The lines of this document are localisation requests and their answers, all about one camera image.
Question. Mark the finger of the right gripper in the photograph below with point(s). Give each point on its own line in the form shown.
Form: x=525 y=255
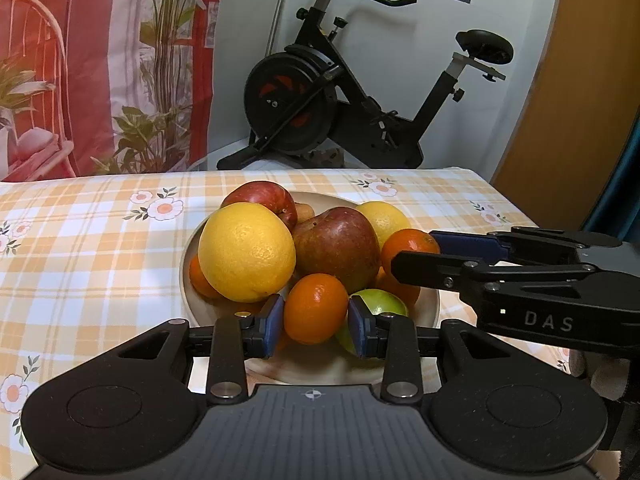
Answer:
x=440 y=272
x=475 y=247

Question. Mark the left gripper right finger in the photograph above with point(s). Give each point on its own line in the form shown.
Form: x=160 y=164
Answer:
x=392 y=338

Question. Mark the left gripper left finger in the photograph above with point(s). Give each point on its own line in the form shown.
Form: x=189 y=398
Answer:
x=235 y=339

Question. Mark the green apple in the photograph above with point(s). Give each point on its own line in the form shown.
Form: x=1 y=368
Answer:
x=378 y=301

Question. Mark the small orange tangerine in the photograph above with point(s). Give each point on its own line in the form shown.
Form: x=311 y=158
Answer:
x=199 y=282

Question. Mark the beige round plate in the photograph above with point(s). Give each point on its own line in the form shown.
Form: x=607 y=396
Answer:
x=324 y=364

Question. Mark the orange tangerine gripper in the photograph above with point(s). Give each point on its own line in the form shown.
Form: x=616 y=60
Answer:
x=315 y=309

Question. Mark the yellow lemon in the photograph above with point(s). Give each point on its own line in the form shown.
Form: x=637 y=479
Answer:
x=246 y=252
x=385 y=219

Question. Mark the brownish red apple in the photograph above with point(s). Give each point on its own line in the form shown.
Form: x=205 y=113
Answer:
x=340 y=242

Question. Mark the small brown kiwi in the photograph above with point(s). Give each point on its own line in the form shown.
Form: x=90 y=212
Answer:
x=304 y=212

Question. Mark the orange wooden door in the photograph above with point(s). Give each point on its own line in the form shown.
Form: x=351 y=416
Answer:
x=578 y=116

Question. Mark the orange plaid tablecloth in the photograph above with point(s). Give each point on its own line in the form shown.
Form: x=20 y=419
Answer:
x=88 y=263

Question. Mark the black exercise bike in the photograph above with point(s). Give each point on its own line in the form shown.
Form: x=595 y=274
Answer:
x=296 y=99

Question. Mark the red printed backdrop curtain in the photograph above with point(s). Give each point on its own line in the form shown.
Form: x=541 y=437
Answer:
x=105 y=86

